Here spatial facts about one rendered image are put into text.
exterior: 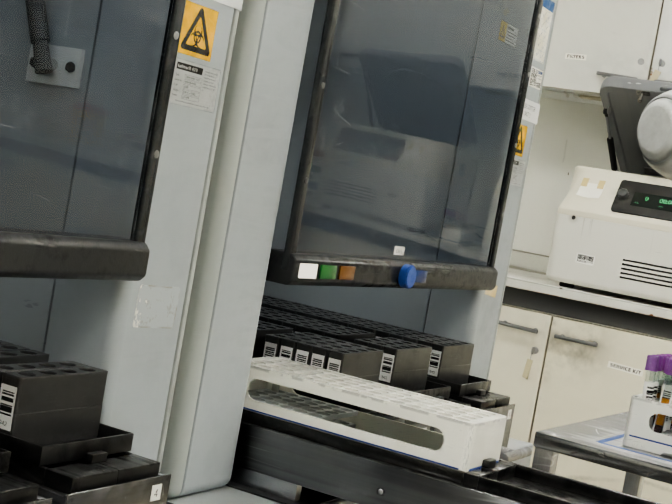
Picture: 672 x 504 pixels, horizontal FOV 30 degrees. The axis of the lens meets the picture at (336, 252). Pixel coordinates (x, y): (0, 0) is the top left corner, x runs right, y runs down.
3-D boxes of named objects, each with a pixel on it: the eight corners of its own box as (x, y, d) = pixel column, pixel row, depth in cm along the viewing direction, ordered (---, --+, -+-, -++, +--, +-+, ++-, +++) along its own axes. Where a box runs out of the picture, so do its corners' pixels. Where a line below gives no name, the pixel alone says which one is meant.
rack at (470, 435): (219, 413, 140) (229, 359, 139) (266, 407, 149) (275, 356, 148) (463, 484, 126) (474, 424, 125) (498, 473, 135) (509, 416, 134)
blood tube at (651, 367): (630, 442, 156) (644, 354, 156) (639, 442, 157) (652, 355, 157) (640, 444, 155) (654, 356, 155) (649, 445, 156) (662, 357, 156)
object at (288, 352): (317, 381, 164) (325, 336, 163) (331, 384, 163) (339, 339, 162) (271, 386, 154) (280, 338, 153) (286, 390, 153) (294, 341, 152)
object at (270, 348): (301, 376, 165) (309, 332, 164) (314, 380, 164) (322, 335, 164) (256, 382, 154) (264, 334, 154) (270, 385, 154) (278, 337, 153)
